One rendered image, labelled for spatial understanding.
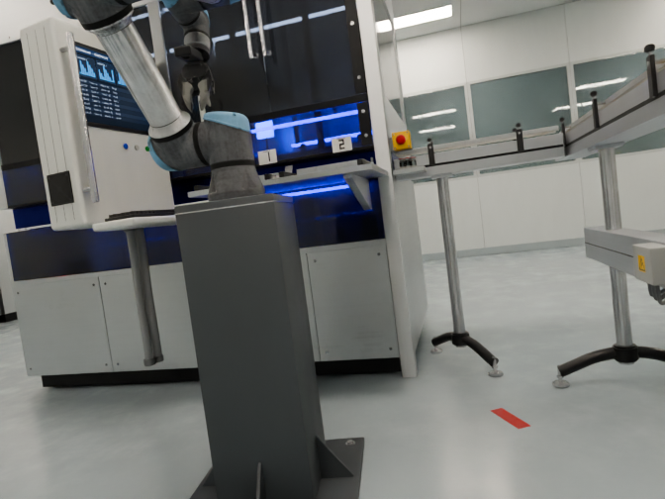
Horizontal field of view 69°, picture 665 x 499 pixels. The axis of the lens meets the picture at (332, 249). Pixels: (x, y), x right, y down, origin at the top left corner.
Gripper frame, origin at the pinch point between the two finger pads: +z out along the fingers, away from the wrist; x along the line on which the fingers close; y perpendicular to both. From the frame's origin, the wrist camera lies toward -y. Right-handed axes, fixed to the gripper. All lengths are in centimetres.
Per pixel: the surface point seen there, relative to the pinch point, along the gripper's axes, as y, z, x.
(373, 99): 58, -37, -56
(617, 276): 56, 50, -129
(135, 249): 80, 7, 53
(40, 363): 141, 40, 131
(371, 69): 53, -48, -56
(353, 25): 47, -66, -51
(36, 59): 25, -48, 66
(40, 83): 28, -40, 66
